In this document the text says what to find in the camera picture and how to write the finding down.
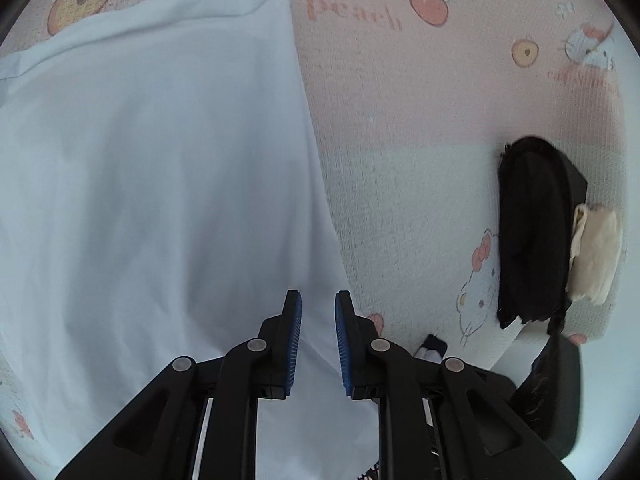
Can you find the black folded garment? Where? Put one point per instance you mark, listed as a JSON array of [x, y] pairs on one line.
[[535, 235]]

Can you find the cream folded cloth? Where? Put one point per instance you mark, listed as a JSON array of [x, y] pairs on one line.
[[595, 255]]

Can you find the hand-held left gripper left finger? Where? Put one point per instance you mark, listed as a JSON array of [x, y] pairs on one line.
[[295, 340]]

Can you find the cartoon cat printed blanket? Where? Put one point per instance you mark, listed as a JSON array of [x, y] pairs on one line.
[[400, 185]]

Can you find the white t-shirt with navy trim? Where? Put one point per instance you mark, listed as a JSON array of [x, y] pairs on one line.
[[150, 185]]

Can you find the black pouch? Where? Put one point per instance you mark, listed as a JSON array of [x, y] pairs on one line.
[[555, 395]]

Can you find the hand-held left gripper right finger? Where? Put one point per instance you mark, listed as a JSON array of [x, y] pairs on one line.
[[342, 340]]

